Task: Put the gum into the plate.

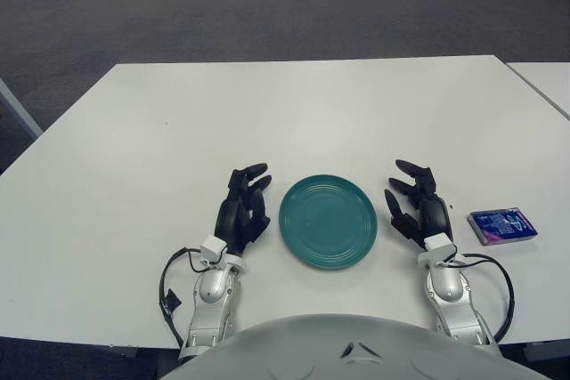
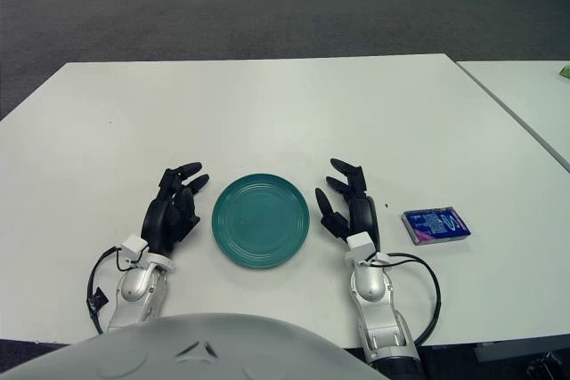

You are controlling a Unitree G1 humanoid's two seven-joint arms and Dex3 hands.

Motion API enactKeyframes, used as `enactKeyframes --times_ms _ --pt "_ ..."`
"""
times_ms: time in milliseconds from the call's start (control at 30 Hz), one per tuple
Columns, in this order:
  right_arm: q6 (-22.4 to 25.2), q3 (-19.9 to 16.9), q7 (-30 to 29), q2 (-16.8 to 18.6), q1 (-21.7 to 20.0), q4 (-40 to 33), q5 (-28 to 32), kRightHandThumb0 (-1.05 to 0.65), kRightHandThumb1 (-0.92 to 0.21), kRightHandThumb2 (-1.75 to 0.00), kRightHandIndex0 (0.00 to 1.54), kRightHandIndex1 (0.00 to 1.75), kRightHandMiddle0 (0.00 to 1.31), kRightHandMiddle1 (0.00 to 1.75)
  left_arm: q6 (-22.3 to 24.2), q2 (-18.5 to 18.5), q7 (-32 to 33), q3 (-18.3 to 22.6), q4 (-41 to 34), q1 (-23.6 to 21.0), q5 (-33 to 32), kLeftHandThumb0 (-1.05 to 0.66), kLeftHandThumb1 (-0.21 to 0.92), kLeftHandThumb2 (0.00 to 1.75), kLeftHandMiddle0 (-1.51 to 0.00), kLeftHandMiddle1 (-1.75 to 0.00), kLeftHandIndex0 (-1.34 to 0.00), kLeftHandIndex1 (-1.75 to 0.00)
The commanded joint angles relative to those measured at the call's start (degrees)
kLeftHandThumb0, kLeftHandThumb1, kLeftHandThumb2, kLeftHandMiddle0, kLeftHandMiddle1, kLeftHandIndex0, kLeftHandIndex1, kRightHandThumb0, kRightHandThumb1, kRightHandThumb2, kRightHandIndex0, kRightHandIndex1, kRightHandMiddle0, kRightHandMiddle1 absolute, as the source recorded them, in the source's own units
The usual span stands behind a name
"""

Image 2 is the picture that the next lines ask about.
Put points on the small green packet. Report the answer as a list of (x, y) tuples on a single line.
[(565, 72)]

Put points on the grey robot torso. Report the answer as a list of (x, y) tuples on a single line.
[(111, 353)]

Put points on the teal round plate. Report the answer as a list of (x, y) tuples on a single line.
[(260, 220)]

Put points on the blue gum pack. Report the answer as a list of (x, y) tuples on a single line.
[(436, 225)]

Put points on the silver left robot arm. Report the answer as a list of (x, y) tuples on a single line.
[(133, 286)]

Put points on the white side table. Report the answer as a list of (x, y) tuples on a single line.
[(525, 95)]

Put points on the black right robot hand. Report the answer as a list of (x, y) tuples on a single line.
[(363, 215)]

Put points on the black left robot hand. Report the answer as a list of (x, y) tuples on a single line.
[(167, 220)]

